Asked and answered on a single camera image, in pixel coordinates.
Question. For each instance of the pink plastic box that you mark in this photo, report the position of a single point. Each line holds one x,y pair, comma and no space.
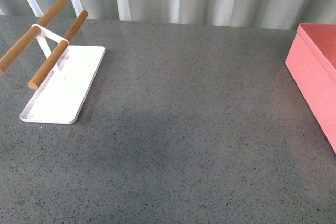
311,62

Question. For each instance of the white rack with wooden rods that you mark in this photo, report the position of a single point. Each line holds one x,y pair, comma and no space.
62,83

